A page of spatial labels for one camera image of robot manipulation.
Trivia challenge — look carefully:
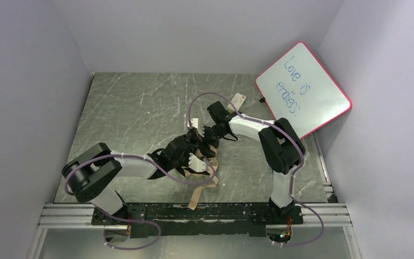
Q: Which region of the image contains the purple cable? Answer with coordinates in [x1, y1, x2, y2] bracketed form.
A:
[64, 153, 218, 251]
[186, 92, 326, 248]

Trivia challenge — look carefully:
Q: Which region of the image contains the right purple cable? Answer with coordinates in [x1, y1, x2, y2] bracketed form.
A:
[186, 92, 326, 248]

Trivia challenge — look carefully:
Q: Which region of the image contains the pink framed whiteboard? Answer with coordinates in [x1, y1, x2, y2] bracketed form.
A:
[256, 42, 353, 139]

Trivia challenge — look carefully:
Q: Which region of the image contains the aluminium frame rail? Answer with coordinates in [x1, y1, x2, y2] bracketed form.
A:
[38, 203, 353, 229]

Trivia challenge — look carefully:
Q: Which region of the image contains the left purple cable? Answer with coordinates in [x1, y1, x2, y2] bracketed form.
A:
[64, 153, 218, 251]

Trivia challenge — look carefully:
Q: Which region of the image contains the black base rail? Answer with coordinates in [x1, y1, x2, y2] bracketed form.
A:
[91, 202, 303, 238]

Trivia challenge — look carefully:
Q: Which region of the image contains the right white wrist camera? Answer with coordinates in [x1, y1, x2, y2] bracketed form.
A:
[187, 118, 204, 137]

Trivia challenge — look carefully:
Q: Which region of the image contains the small white eraser box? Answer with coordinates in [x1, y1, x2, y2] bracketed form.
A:
[227, 93, 246, 112]

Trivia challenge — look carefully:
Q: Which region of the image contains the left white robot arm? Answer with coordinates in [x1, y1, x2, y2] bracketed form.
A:
[61, 135, 208, 219]

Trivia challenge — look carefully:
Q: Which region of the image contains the beige folding umbrella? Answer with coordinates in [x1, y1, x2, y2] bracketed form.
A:
[182, 129, 219, 210]

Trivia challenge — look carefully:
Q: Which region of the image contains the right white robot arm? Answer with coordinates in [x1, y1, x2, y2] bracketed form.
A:
[204, 101, 305, 217]

